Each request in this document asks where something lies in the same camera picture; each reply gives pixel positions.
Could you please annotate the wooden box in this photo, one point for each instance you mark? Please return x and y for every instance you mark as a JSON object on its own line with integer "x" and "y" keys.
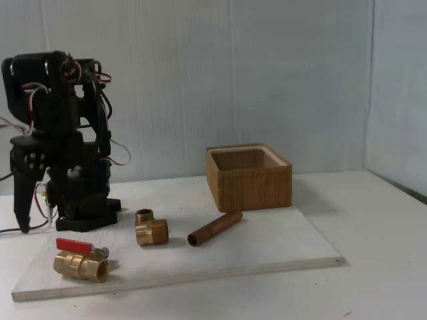
{"x": 253, "y": 190}

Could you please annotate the white wooden board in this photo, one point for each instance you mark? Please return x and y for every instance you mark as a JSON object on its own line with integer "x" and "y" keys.
{"x": 233, "y": 250}

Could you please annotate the copper pipe piece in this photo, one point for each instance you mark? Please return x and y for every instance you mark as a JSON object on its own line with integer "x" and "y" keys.
{"x": 217, "y": 226}

